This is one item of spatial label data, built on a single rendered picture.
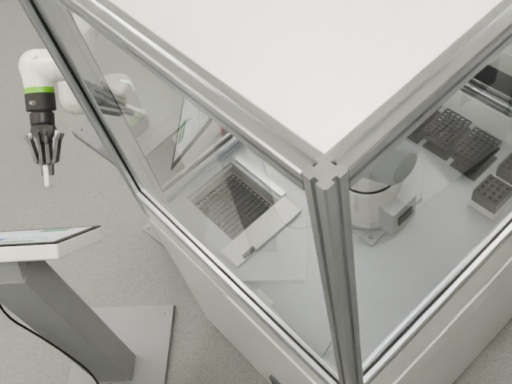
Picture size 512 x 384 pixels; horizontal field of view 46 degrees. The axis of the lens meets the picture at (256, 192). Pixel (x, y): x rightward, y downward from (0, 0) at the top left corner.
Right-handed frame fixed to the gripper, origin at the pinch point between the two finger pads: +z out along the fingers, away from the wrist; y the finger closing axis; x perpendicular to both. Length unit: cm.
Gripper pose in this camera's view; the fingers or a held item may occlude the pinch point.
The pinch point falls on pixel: (48, 175)
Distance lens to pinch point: 205.5
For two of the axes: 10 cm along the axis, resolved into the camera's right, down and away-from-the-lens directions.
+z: 0.7, 9.9, 0.8
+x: 1.5, -0.9, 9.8
